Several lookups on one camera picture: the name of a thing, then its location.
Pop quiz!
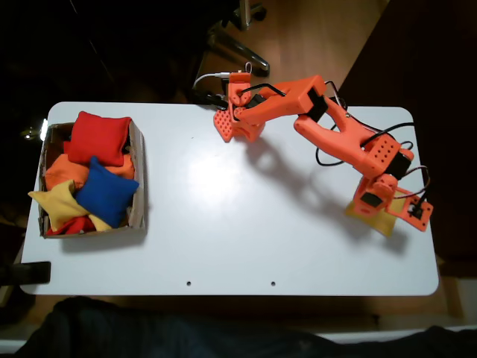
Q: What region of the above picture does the white cable with silver plug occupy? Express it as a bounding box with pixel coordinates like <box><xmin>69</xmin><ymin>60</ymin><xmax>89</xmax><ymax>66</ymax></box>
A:
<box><xmin>192</xmin><ymin>72</ymin><xmax>232</xmax><ymax>90</ymax></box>

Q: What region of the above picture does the black base clamp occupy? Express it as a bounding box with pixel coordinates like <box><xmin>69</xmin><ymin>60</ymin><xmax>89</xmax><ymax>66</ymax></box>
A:
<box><xmin>205</xmin><ymin>92</ymin><xmax>229</xmax><ymax>112</ymax></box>

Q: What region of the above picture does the cardboard box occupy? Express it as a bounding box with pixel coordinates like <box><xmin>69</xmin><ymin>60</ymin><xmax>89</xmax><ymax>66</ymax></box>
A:
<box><xmin>38</xmin><ymin>118</ymin><xmax>147</xmax><ymax>239</ymax></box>

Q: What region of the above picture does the blue bean bag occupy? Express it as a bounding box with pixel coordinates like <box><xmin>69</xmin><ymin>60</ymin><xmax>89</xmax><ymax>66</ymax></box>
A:
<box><xmin>74</xmin><ymin>155</ymin><xmax>141</xmax><ymax>229</ymax></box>

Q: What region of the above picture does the person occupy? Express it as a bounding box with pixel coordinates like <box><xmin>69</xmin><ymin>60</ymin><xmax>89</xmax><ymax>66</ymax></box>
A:
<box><xmin>14</xmin><ymin>296</ymin><xmax>477</xmax><ymax>358</ymax></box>

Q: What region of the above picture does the orange bean bag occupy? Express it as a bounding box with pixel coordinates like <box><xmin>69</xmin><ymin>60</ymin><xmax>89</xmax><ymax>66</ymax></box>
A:
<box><xmin>44</xmin><ymin>152</ymin><xmax>136</xmax><ymax>191</ymax></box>

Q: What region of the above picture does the office chair base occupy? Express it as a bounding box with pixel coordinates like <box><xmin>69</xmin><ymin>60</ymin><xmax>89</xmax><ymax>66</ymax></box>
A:
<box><xmin>204</xmin><ymin>0</ymin><xmax>271</xmax><ymax>78</ymax></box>

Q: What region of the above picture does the orange camera mount with camera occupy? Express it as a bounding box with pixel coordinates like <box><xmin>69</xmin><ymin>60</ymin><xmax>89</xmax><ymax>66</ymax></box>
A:
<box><xmin>385</xmin><ymin>188</ymin><xmax>435</xmax><ymax>233</ymax></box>

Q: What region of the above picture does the small red bean bag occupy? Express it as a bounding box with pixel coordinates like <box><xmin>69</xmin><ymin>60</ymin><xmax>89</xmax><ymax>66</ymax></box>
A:
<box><xmin>46</xmin><ymin>216</ymin><xmax>98</xmax><ymax>236</ymax></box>

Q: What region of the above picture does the black cable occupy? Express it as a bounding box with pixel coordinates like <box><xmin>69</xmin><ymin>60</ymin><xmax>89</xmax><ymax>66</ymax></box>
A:
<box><xmin>240</xmin><ymin>80</ymin><xmax>432</xmax><ymax>216</ymax></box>

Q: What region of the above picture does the yellow bean bag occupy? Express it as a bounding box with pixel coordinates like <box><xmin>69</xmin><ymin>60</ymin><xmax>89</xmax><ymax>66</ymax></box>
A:
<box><xmin>28</xmin><ymin>179</ymin><xmax>113</xmax><ymax>233</ymax></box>
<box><xmin>344</xmin><ymin>189</ymin><xmax>409</xmax><ymax>239</ymax></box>

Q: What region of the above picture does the black table clamp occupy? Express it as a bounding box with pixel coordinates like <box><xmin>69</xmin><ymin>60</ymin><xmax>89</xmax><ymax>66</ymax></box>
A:
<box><xmin>0</xmin><ymin>261</ymin><xmax>51</xmax><ymax>287</ymax></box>

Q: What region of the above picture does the large red bean bag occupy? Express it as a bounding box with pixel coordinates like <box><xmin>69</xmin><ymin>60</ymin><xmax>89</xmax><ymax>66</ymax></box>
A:
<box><xmin>63</xmin><ymin>110</ymin><xmax>132</xmax><ymax>168</ymax></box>

